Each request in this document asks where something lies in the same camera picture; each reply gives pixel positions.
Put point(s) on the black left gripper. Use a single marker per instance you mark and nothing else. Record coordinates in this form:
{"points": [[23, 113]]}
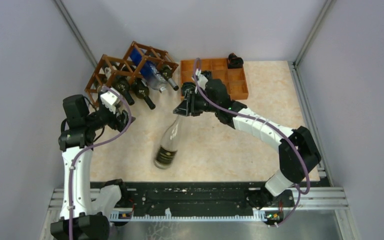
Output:
{"points": [[122, 118]]}

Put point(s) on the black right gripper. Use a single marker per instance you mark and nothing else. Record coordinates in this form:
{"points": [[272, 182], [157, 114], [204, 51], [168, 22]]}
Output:
{"points": [[192, 103]]}

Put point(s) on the green bottle white label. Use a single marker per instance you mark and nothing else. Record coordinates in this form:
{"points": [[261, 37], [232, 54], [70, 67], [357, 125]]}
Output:
{"points": [[120, 83]]}

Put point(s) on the clear glass wine bottle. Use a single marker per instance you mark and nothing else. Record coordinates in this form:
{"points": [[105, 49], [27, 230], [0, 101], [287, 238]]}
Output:
{"points": [[168, 146]]}

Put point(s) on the blue square glass bottle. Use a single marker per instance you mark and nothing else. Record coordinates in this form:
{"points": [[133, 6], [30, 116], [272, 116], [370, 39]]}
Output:
{"points": [[149, 72]]}

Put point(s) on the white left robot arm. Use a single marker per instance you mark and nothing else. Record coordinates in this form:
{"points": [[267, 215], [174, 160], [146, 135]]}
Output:
{"points": [[81, 217]]}

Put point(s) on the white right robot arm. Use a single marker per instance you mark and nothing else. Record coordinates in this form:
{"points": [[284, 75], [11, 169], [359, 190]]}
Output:
{"points": [[297, 150]]}

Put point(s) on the green bottle silver neck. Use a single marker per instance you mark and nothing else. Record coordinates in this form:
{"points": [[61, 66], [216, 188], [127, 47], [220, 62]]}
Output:
{"points": [[99, 84]]}

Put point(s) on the green bottle upper rack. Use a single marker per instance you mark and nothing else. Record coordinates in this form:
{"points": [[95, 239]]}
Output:
{"points": [[167, 73]]}

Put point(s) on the green bottle black neck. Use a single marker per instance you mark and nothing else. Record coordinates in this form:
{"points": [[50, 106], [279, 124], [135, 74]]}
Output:
{"points": [[142, 92]]}

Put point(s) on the brown wooden wine rack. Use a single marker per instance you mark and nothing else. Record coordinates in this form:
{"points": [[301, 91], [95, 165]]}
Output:
{"points": [[125, 67]]}

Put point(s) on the wooden compartment tray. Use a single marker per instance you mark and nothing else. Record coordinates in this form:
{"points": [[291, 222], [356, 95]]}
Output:
{"points": [[233, 78]]}

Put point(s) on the black object behind tray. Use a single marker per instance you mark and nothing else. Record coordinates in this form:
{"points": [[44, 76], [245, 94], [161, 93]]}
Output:
{"points": [[234, 61]]}

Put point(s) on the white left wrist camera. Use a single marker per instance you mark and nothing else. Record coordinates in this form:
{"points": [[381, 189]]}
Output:
{"points": [[110, 101]]}

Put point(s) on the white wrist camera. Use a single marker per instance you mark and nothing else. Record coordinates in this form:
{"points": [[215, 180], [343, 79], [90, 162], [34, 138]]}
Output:
{"points": [[110, 101], [202, 81]]}

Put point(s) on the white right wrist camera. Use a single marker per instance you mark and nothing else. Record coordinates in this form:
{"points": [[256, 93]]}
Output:
{"points": [[202, 81]]}

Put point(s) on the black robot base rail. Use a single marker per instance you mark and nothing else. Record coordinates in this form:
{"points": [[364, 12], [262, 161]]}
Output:
{"points": [[201, 199]]}

